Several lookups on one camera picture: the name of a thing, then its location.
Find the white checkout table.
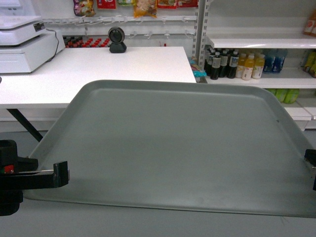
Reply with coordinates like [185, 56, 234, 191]
[0, 46, 197, 143]

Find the white peg hook rack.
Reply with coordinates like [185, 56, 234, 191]
[43, 15, 197, 39]

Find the yellow juice bottle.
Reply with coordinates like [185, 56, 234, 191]
[241, 55, 255, 80]

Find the dark tea bottle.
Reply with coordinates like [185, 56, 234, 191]
[210, 52, 221, 80]

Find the purple snack bag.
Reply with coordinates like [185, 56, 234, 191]
[73, 0, 95, 17]

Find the red snack bag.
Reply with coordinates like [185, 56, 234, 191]
[96, 0, 116, 9]

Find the yellow snack bag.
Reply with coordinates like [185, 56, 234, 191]
[134, 0, 158, 18]

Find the black barcode scanner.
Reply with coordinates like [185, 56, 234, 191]
[108, 27, 127, 53]

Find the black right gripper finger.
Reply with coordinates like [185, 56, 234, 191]
[304, 149, 316, 191]

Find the black power cable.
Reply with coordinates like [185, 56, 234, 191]
[45, 28, 62, 62]

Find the grey rectangular tray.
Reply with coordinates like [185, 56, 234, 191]
[25, 80, 316, 218]

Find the white cash register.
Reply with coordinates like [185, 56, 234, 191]
[0, 0, 65, 74]

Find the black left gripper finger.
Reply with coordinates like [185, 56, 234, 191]
[14, 161, 70, 190]

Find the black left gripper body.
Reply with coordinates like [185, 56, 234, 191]
[0, 140, 39, 216]

